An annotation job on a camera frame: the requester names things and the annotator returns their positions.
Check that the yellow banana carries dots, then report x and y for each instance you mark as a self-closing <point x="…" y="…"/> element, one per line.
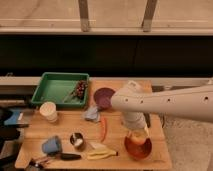
<point x="100" y="151"/>

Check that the red yellow apple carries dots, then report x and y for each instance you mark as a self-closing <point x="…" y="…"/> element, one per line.
<point x="137" y="137"/>

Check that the dark red grapes bunch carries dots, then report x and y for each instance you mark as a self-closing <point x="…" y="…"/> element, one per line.
<point x="80" y="89"/>

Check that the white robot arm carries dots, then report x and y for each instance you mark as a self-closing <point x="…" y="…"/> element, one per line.
<point x="188" y="103"/>

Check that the black remote control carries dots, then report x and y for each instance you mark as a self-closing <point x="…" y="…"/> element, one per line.
<point x="147" y="118"/>

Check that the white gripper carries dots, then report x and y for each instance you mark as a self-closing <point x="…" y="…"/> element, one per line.
<point x="135" y="123"/>

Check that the grey window bracket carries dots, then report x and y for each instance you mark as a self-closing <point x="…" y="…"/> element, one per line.
<point x="84" y="15"/>
<point x="148" y="15"/>

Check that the left grey window bracket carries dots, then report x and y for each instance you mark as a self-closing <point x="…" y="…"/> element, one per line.
<point x="84" y="15"/>

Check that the black handled knife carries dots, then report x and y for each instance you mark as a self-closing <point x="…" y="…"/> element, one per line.
<point x="59" y="156"/>

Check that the red bowl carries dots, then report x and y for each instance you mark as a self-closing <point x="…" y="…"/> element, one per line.
<point x="138" y="151"/>

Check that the grey blue crumpled cloth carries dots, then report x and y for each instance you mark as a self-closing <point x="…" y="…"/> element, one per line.
<point x="92" y="114"/>

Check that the purple bowl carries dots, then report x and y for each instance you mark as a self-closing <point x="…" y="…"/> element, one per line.
<point x="102" y="97"/>

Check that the white paper cup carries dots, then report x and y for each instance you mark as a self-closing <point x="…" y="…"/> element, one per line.
<point x="48" y="110"/>

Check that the green plastic tray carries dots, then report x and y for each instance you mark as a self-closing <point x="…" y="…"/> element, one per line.
<point x="57" y="88"/>

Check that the red chili pepper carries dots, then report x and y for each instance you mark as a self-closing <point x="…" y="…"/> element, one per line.
<point x="103" y="122"/>

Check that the blue box on shelf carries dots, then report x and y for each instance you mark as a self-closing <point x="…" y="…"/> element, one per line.
<point x="18" y="118"/>

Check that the right grey window bracket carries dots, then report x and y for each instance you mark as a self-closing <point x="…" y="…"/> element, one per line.
<point x="148" y="15"/>

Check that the blue plastic cup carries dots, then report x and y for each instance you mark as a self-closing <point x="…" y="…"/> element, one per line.
<point x="52" y="145"/>

